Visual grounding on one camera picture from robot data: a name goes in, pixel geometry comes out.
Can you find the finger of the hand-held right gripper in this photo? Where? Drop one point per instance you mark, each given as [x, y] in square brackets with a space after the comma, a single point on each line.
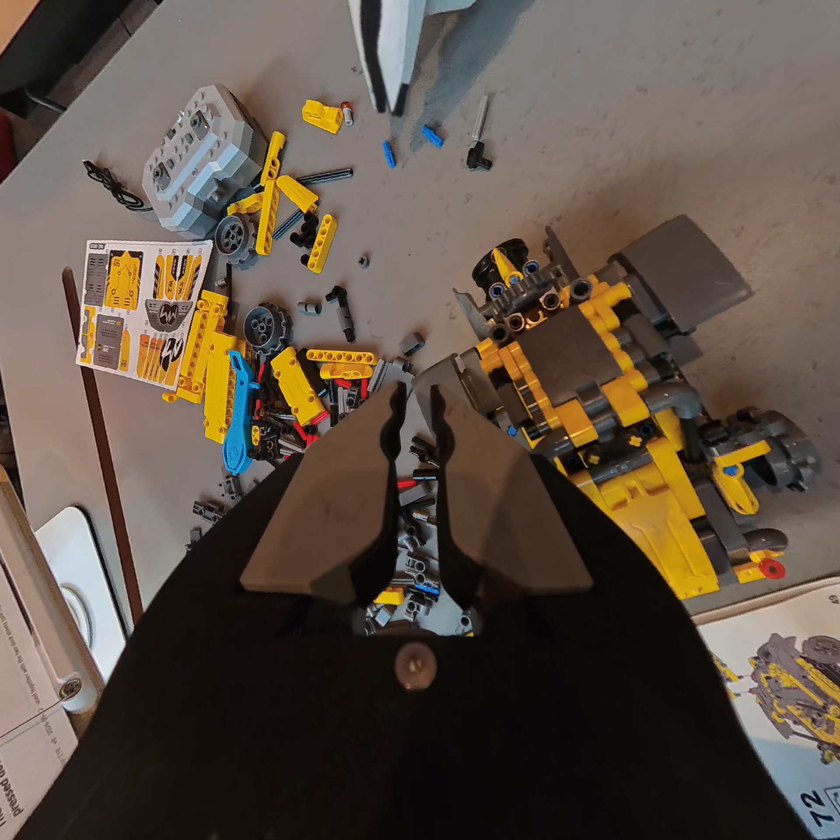
[365, 46]
[410, 40]

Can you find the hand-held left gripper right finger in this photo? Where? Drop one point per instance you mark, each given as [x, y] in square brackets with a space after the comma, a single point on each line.
[512, 519]

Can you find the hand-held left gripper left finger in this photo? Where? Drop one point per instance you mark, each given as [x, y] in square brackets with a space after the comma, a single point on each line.
[322, 519]

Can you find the small blue toy pin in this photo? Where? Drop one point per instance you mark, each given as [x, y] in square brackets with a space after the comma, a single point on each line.
[433, 134]
[390, 152]

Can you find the small black toy pin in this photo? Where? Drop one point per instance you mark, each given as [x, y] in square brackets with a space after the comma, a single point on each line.
[478, 158]

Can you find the short yellow toy beam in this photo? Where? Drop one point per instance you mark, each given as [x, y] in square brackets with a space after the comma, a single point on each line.
[320, 243]

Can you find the toy brick instruction booklet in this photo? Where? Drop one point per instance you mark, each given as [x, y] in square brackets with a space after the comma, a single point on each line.
[788, 709]

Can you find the grey desk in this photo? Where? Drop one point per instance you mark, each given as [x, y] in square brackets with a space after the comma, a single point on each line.
[656, 131]

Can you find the small yellow toy panel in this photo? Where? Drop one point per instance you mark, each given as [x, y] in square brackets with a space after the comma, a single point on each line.
[323, 114]

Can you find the small grey toy axle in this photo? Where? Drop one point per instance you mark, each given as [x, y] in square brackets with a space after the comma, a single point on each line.
[482, 118]

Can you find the pile of loose toy bricks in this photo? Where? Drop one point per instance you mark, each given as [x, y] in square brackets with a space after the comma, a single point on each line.
[328, 381]

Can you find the blue curved toy panel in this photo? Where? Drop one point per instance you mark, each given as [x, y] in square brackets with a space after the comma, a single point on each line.
[240, 407]

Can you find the yellow toy brick vehicle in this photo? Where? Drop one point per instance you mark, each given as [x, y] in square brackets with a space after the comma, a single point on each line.
[617, 394]

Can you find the long thin yellow toy beam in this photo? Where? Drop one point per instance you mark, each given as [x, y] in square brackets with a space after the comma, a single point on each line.
[271, 190]

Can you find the grey toy battery hub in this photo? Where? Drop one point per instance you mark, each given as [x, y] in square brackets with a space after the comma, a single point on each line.
[197, 158]

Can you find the grey toy wheel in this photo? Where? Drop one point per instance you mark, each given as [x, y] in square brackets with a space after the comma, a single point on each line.
[232, 236]

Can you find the yellow striped leaflet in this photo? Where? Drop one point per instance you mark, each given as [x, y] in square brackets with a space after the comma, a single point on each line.
[138, 309]

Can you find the clipboard with instruction sheet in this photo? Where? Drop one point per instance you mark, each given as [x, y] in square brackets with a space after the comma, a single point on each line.
[26, 656]

